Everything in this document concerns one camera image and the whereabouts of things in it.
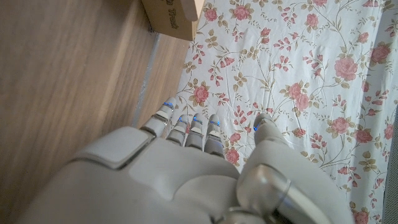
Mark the floral print backdrop cloth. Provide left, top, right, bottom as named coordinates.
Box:
left=172, top=0, right=398, bottom=224

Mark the brown cardboard package box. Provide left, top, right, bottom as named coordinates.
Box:
left=141, top=0, right=206, bottom=42

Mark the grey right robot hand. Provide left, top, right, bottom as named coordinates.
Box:
left=18, top=96, right=355, bottom=224

